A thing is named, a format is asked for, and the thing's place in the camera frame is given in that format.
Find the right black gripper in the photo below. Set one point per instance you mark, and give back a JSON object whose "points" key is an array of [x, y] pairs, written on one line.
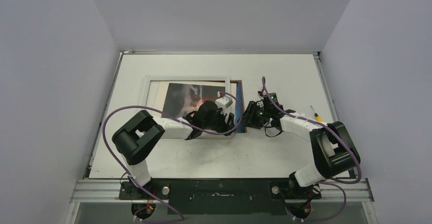
{"points": [[253, 115]]}

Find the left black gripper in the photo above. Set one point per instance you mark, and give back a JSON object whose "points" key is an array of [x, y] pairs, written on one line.
{"points": [[224, 127]]}

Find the sunset photo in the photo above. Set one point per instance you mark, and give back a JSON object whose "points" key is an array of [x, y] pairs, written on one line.
{"points": [[205, 105]]}

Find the white picture frame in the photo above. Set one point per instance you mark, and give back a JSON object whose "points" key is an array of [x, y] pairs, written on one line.
{"points": [[150, 87]]}

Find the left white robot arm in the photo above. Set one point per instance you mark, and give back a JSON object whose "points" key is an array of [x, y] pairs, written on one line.
{"points": [[139, 135]]}

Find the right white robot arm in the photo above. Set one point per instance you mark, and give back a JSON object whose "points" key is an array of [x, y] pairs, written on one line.
{"points": [[332, 148]]}

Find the cream mat board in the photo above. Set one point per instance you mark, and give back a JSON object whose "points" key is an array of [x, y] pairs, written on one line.
{"points": [[158, 94]]}

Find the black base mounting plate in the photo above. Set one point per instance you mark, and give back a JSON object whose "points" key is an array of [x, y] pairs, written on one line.
{"points": [[233, 196]]}

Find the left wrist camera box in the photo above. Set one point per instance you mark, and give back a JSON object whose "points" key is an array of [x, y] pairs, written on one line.
{"points": [[224, 102]]}

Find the yellow handled screwdriver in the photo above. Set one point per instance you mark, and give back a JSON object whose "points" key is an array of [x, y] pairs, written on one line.
{"points": [[316, 115]]}

